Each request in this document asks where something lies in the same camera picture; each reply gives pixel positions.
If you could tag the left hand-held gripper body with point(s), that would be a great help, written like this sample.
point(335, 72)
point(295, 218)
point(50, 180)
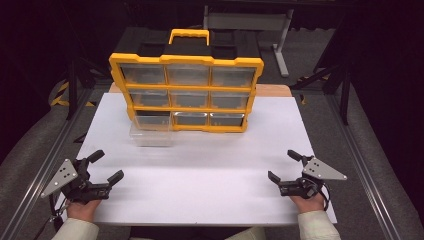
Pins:
point(63, 176)

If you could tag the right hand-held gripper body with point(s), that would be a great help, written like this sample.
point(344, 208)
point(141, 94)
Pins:
point(321, 170)

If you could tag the person's right hand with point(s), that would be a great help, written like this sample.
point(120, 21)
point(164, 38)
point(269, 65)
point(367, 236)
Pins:
point(308, 204)

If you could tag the person's left hand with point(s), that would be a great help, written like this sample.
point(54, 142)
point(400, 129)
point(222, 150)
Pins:
point(81, 210)

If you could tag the clear plastic drawer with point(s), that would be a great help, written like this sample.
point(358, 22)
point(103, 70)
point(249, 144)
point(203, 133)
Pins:
point(151, 137)

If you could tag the white table board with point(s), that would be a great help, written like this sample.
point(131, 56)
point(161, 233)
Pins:
point(206, 173)

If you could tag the black tripod stand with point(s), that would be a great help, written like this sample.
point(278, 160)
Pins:
point(343, 83)
point(71, 83)

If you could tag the set of clear organizer drawers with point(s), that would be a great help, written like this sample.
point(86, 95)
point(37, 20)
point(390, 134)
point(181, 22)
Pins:
point(188, 75)

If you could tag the yellow black drawer organizer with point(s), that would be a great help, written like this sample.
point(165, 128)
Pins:
point(186, 60)

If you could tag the grey metal stand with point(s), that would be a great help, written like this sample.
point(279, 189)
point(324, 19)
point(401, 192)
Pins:
point(250, 21)

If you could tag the aluminium frame rail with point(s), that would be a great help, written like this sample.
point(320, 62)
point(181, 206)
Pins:
point(40, 173)
point(366, 173)

